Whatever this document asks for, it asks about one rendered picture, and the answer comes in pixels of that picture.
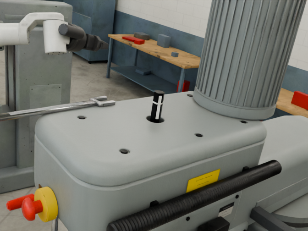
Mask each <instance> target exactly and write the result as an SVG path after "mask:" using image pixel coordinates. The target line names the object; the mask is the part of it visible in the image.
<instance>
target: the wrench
mask: <svg viewBox="0 0 308 231"><path fill-rule="evenodd" d="M105 100H107V97H106V96H100V97H94V98H90V99H89V100H87V101H81V102H75V103H68V104H60V105H54V106H48V107H41V108H35V109H29V110H21V111H14V112H8V113H2V114H0V121H6V120H12V119H18V118H24V117H29V116H37V115H43V114H48V113H54V112H60V111H65V110H73V109H79V108H85V107H90V106H98V107H106V106H111V105H115V103H116V102H115V101H113V100H111V101H105ZM100 101H105V102H100Z"/></svg>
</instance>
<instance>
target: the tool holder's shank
mask: <svg viewBox="0 0 308 231"><path fill-rule="evenodd" d="M58 220H59V218H58V216H57V217H56V219H54V220H52V221H51V231H58Z"/></svg>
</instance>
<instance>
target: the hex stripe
mask: <svg viewBox="0 0 308 231"><path fill-rule="evenodd" d="M161 99H162V96H159V100H158V106H157V112H156V118H155V119H159V113H160V105H161Z"/></svg>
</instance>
